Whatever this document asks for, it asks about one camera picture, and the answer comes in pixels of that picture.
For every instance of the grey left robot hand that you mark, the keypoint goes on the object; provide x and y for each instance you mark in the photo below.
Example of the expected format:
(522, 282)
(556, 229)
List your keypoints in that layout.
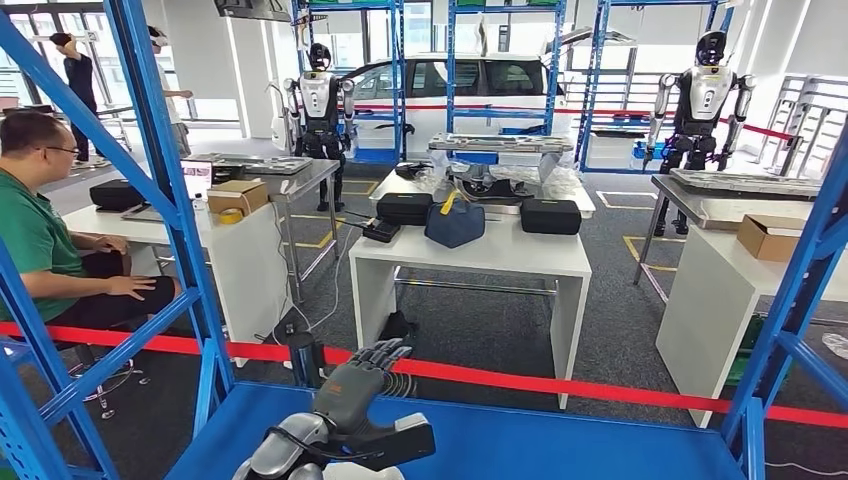
(348, 397)

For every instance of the white plastic car part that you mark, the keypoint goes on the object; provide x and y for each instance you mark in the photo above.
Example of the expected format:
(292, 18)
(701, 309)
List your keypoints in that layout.
(364, 474)

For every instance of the black car part in plastic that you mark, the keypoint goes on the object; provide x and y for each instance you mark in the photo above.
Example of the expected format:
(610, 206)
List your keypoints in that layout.
(493, 187)

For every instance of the black round ribbed base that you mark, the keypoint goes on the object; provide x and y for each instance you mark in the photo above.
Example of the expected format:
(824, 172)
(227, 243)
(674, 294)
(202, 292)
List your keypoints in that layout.
(402, 385)

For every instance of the small black bag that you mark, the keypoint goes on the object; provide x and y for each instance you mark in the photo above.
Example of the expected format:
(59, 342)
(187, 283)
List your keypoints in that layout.
(399, 326)

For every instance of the white desk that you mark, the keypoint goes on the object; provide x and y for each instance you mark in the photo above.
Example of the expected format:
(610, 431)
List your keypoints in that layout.
(497, 252)
(702, 311)
(252, 278)

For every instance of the black charger device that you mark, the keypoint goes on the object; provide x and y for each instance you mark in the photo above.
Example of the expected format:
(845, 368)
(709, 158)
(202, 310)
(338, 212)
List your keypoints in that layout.
(382, 230)

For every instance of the red barrier belt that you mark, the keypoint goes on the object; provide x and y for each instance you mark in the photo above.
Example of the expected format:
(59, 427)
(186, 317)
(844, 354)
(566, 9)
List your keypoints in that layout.
(530, 383)
(596, 111)

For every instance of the black hard case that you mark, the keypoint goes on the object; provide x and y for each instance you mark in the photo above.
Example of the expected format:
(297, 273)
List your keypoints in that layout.
(116, 195)
(404, 208)
(550, 216)

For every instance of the yellow tape roll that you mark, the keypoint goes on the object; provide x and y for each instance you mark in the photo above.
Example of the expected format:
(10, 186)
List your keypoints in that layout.
(230, 216)

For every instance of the large blue metal shelving rack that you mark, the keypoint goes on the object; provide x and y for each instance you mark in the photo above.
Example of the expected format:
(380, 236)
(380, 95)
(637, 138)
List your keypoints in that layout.
(563, 450)

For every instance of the stainless steel table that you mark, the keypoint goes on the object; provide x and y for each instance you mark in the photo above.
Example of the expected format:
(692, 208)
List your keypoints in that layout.
(702, 208)
(305, 177)

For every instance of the cardboard box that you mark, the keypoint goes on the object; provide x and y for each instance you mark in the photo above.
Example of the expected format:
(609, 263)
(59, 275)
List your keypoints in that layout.
(237, 197)
(768, 242)

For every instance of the white plastic bottle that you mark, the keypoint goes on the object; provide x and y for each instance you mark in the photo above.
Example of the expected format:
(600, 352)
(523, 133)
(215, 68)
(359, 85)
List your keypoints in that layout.
(199, 204)

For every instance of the black stool with chrome base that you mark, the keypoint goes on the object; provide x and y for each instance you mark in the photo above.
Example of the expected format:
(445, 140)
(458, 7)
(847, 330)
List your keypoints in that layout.
(99, 391)

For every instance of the white car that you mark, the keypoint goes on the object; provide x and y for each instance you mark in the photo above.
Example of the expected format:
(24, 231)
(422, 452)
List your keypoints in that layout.
(427, 122)

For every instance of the grey car panel on stand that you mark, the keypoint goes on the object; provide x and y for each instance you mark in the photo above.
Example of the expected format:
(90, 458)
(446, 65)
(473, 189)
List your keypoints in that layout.
(500, 142)

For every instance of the black and silver humanoid robot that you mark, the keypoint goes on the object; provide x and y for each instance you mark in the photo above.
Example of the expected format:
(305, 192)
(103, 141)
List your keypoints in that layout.
(320, 99)
(702, 99)

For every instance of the white table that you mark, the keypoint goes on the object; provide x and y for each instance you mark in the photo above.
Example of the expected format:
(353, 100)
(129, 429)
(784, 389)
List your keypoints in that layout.
(583, 202)

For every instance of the person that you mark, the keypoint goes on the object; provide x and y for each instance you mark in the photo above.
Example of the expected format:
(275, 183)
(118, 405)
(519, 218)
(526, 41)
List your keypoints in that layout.
(180, 132)
(79, 79)
(33, 245)

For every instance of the green plastic crate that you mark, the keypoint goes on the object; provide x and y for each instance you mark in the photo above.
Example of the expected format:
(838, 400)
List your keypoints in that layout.
(745, 364)

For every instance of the clear plastic bag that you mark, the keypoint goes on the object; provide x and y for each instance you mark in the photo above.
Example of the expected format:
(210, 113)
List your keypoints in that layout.
(836, 346)

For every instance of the metal gate barriers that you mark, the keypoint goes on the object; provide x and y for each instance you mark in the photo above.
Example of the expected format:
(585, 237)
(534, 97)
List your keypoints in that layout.
(815, 119)

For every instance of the chrome barrier post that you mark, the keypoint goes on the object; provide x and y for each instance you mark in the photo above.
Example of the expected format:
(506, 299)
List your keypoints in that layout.
(301, 358)

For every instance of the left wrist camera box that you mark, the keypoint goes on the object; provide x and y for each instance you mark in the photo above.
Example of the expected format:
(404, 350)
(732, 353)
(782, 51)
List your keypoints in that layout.
(404, 442)

